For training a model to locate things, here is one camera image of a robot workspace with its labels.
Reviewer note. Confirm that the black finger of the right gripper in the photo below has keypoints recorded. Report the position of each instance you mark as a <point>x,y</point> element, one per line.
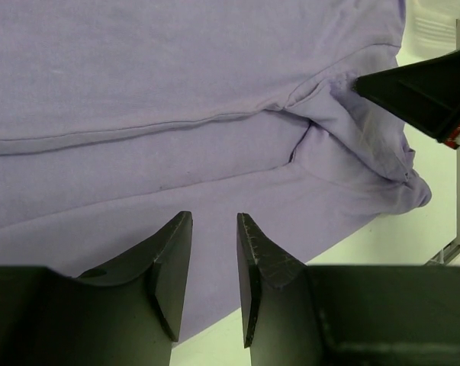
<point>421,94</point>

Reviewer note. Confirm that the lavender t-shirt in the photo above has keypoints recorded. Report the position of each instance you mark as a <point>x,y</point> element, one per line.
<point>117,115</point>

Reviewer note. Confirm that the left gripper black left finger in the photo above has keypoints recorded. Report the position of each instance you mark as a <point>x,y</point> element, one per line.
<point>126,311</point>

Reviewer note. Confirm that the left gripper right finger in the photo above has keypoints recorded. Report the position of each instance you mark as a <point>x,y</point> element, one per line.
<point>297,314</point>

